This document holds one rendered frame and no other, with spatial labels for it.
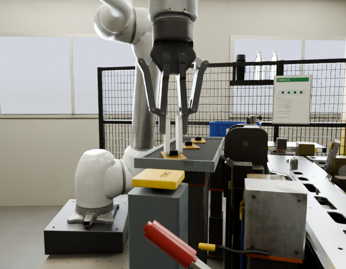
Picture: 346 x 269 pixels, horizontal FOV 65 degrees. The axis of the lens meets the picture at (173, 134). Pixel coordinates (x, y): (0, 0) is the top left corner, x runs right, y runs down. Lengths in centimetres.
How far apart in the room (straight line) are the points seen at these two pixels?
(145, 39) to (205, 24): 260
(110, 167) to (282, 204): 77
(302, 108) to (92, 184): 135
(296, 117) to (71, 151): 269
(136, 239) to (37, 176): 352
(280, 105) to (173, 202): 158
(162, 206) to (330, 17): 396
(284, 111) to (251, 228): 142
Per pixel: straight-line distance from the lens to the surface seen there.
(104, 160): 111
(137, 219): 37
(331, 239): 63
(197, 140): 73
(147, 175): 37
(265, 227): 52
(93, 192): 113
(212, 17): 365
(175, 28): 48
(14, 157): 393
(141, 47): 106
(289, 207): 51
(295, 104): 189
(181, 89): 49
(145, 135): 112
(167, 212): 35
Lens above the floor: 125
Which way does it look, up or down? 6 degrees down
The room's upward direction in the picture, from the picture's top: straight up
